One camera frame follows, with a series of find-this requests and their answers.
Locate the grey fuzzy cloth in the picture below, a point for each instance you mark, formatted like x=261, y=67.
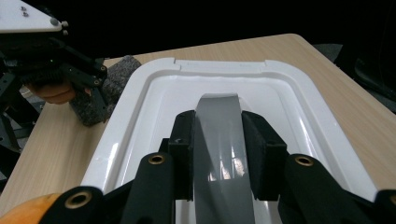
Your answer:
x=121, y=74

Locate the orange plush toy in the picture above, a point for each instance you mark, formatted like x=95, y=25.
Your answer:
x=25, y=208

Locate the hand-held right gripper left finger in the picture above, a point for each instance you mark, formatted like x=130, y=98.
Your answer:
x=183, y=161

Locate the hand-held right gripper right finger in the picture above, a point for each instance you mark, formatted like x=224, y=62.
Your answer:
x=267, y=161

